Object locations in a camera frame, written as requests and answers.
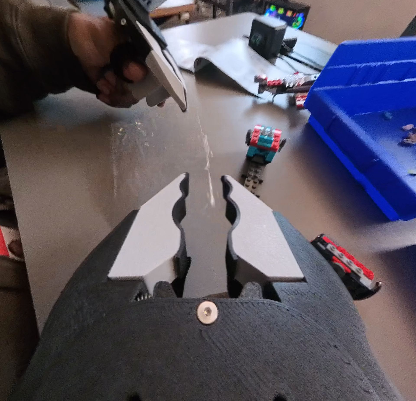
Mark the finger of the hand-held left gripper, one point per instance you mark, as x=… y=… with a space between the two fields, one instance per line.
x=162 y=72

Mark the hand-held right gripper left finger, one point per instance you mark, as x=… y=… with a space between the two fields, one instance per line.
x=152 y=238

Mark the person's left hand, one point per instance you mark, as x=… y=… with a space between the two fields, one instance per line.
x=104 y=59

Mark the black power adapter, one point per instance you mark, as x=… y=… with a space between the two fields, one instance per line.
x=268 y=35

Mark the red white toy brick model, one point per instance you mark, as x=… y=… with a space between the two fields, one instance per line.
x=287 y=84

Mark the red black toy brick model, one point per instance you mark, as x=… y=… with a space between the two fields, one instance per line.
x=347 y=271

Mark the blue plastic bin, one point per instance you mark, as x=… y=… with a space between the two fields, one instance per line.
x=364 y=124

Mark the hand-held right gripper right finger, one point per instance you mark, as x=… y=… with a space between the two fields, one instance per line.
x=260 y=241

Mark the person's left forearm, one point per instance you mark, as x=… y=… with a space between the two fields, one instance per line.
x=35 y=50

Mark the grey instruction sheet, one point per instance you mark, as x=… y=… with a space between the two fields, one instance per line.
x=227 y=59

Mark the wooden board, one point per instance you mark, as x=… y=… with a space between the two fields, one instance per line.
x=172 y=6

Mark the colourful lit box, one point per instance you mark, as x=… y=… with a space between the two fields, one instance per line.
x=286 y=14

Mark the loose toy bricks in bin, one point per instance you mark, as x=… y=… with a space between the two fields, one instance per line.
x=408 y=136

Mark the teal red toy brick model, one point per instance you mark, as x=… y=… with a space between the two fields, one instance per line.
x=264 y=147

